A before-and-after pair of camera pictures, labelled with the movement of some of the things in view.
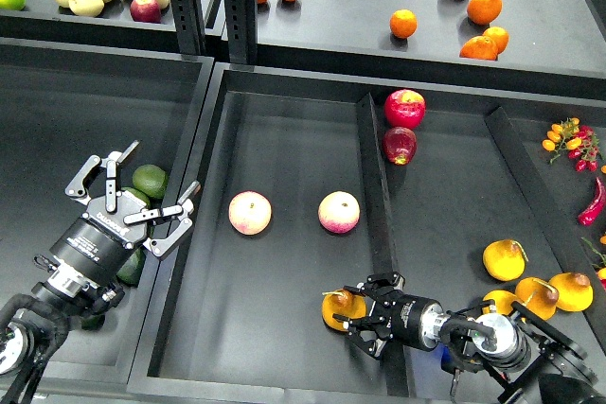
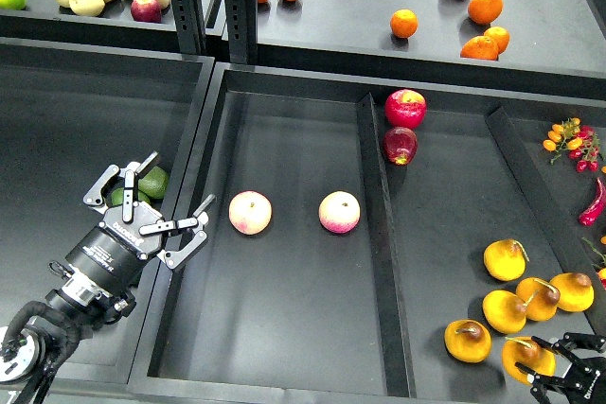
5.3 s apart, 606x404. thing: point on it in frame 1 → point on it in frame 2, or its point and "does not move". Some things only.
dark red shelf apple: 145,8 does not move
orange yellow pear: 344,304 → 528,353
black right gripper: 413,321 → 585,381
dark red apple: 400,145 does not move
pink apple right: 339,212 does not move
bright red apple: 404,108 does not move
